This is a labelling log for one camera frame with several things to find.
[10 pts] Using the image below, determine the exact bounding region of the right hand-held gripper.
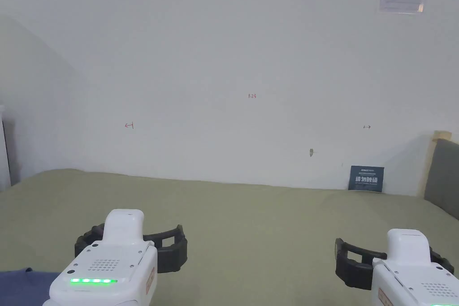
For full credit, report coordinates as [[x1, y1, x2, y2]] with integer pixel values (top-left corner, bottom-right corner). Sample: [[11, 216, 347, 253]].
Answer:
[[335, 228, 459, 306]]

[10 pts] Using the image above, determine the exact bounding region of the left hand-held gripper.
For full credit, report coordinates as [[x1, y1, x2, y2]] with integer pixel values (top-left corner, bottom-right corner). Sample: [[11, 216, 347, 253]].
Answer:
[[43, 209, 188, 306]]

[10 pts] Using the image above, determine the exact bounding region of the dark blue sign card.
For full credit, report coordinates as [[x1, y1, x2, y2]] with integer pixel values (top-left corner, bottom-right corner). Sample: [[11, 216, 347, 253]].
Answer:
[[347, 165, 385, 195]]

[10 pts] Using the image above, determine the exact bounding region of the dark blue garment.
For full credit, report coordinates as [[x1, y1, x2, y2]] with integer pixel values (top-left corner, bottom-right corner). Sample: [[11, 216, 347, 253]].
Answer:
[[0, 267, 62, 306]]

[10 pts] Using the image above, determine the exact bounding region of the bed with pale green sheet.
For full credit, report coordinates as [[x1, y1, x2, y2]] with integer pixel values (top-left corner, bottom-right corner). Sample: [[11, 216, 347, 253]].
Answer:
[[0, 168, 459, 306]]

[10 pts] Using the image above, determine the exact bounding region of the grey padded headboard, wooden frame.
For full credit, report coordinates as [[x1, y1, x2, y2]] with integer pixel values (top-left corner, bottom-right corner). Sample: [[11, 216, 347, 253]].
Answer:
[[417, 130, 459, 221]]

